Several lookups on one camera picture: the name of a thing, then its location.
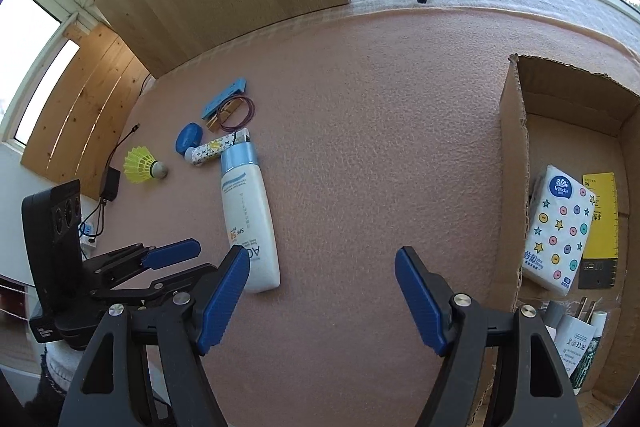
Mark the black power adapter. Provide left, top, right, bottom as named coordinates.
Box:
left=100, top=167, right=122, bottom=202

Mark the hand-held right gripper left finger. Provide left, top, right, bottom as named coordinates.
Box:
left=57, top=244, right=251, bottom=427

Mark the blue round container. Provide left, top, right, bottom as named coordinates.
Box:
left=175, top=122, right=203, bottom=155

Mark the pine plank panel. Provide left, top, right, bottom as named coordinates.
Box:
left=20, top=23, right=151, bottom=202

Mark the yellow shuttlecock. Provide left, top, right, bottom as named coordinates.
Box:
left=123, top=147, right=169, bottom=184

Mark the white sunscreen bottle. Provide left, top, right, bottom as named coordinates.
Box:
left=220, top=142, right=281, bottom=294

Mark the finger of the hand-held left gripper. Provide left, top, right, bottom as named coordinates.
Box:
left=92, top=263, right=221, bottom=304
left=82, top=238, right=202, bottom=281

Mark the white power strip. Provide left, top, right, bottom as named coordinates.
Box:
left=77, top=219, right=98, bottom=258

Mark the patterned white tube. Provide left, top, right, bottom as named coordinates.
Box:
left=184, top=129, right=251, bottom=168

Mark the black adapter cable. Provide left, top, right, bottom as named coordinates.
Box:
left=87, top=199, right=108, bottom=243

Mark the wooden clothespin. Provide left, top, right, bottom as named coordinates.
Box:
left=206, top=99, right=246, bottom=132

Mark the person's left hand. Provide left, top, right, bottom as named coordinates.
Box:
left=40, top=342, right=92, bottom=402

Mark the black usb cable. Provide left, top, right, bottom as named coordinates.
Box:
left=102, top=123, right=141, bottom=172

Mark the yellow and grey ruler card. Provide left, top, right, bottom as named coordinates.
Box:
left=577, top=172, right=620, bottom=290

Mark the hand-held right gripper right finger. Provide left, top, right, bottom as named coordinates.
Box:
left=395, top=246, right=583, bottom=427

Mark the cardboard box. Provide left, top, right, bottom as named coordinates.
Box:
left=482, top=53, right=640, bottom=427

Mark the patterned tissue pack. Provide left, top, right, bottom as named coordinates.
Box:
left=521, top=164, right=597, bottom=298

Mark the brown hair tie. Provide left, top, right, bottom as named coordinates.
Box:
left=216, top=96, right=257, bottom=131

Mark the blue plastic holder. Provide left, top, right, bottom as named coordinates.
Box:
left=201, top=77, right=249, bottom=120

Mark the white usb charger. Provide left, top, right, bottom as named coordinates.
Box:
left=555, top=297, right=601, bottom=380

